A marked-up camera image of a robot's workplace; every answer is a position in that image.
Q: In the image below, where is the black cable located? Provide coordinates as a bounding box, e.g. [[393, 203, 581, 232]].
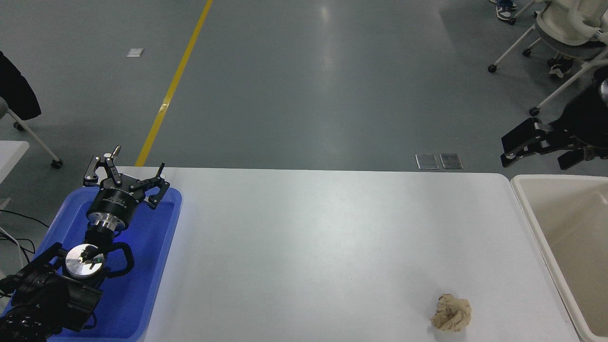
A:
[[0, 209, 50, 255]]

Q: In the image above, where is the grey chair with castors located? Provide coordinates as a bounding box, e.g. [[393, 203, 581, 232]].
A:
[[0, 97, 63, 169]]

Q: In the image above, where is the large pale plastic bin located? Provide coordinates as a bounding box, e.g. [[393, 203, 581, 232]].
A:
[[510, 174, 608, 342]]

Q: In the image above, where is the blue plastic tray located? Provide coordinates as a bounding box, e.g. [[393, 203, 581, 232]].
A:
[[0, 186, 183, 342]]

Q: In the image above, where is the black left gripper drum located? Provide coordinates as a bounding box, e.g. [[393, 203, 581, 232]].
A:
[[87, 177, 144, 224]]

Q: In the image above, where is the tan paper ball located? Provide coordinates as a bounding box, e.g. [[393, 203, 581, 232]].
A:
[[430, 293, 472, 332]]

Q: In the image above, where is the person's shoe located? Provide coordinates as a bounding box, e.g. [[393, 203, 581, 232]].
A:
[[489, 0, 518, 22], [549, 56, 575, 78]]

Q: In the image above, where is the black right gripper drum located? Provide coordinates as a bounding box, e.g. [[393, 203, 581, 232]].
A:
[[553, 85, 608, 144]]

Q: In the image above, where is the white office chair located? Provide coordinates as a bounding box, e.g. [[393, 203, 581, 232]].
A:
[[488, 0, 608, 116]]

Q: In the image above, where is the white cable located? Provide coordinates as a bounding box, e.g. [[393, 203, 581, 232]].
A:
[[0, 227, 30, 267]]

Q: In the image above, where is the small white side table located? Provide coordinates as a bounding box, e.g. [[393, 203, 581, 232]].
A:
[[0, 141, 30, 186]]

